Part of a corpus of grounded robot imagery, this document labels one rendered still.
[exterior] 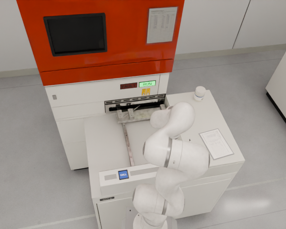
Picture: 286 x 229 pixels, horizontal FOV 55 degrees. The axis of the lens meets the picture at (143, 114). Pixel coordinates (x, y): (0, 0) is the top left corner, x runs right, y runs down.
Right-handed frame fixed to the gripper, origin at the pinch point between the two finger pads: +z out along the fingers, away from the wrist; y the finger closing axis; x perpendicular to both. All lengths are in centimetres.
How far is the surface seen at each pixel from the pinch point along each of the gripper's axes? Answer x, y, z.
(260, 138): 137, -85, 96
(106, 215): -39, -9, 62
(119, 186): -29.2, 0.3, 19.4
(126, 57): -15, -46, -37
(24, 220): -108, -45, 104
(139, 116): -6, -51, 13
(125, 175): -25.1, -3.1, 14.7
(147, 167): -11.2, -5.5, 14.6
